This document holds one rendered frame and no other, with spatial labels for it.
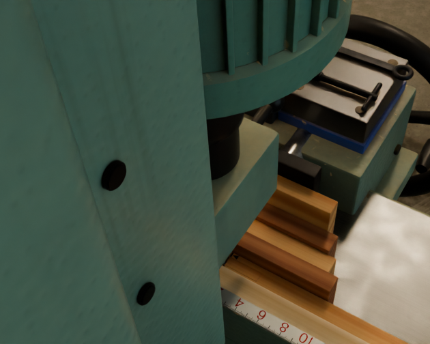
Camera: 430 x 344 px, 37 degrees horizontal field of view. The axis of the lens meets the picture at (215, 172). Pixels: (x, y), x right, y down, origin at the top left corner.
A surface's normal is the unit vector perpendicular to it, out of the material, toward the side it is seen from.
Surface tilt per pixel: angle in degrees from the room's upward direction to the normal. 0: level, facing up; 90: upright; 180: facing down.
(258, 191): 90
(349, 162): 0
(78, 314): 90
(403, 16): 0
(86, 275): 90
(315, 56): 90
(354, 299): 0
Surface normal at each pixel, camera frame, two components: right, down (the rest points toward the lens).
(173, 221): 0.84, 0.39
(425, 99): -0.05, -0.63
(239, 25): 0.28, 0.74
